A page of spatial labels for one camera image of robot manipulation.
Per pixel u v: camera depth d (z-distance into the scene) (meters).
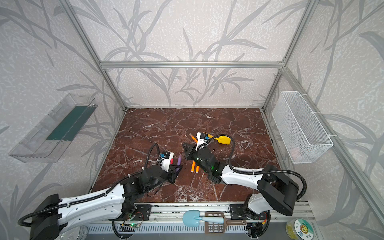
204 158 0.59
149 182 0.58
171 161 0.69
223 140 1.00
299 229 0.63
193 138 1.02
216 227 0.70
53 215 0.42
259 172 0.47
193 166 0.89
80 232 0.65
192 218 0.71
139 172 0.60
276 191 0.42
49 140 0.63
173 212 0.75
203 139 0.70
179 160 0.74
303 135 0.61
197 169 0.88
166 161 0.67
